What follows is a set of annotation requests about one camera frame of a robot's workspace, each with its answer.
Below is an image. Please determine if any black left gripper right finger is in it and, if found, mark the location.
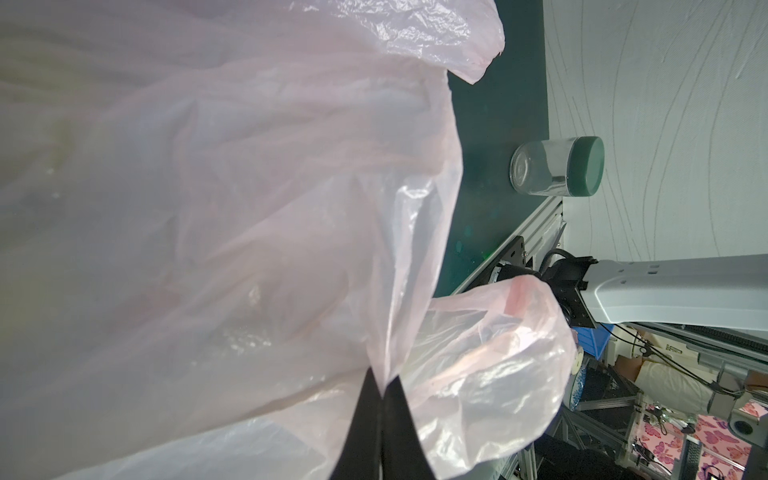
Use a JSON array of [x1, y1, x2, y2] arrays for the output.
[[381, 377, 436, 480]]

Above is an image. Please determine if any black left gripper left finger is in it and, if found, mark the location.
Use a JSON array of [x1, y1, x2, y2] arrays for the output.
[[329, 368, 383, 480]]

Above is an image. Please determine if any pink plastic bag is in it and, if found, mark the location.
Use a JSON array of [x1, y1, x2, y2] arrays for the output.
[[1, 1, 575, 479]]

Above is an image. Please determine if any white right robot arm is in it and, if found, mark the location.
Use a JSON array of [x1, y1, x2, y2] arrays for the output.
[[541, 254, 767, 332]]

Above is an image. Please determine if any green lid jar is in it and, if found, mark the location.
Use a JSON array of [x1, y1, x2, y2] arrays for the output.
[[509, 136, 605, 197]]

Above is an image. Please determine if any green table mat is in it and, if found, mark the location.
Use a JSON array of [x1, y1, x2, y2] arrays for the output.
[[435, 1, 549, 297]]

